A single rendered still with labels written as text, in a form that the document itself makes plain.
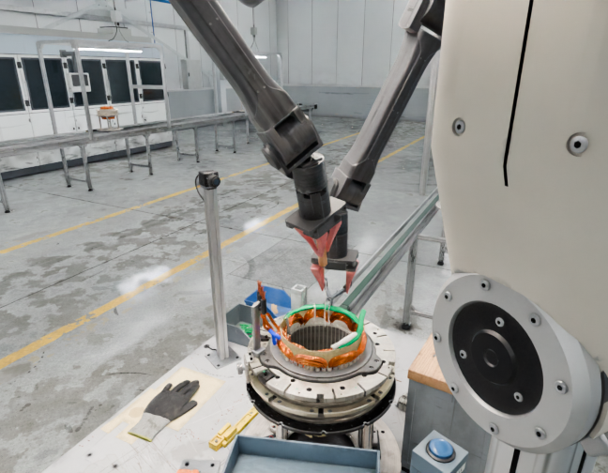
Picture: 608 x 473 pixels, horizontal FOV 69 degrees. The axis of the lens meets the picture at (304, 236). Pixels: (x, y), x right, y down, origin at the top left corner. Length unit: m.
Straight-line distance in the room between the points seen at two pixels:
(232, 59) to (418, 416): 0.81
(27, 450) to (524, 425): 2.40
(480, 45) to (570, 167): 0.10
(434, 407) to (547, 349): 0.68
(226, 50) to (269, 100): 0.09
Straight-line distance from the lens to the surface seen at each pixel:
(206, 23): 0.67
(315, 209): 0.75
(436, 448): 0.88
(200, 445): 1.24
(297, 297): 1.03
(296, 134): 0.68
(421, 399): 1.04
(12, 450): 2.65
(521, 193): 0.32
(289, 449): 0.84
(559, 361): 0.37
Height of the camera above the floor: 1.66
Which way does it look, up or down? 21 degrees down
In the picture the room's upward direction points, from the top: straight up
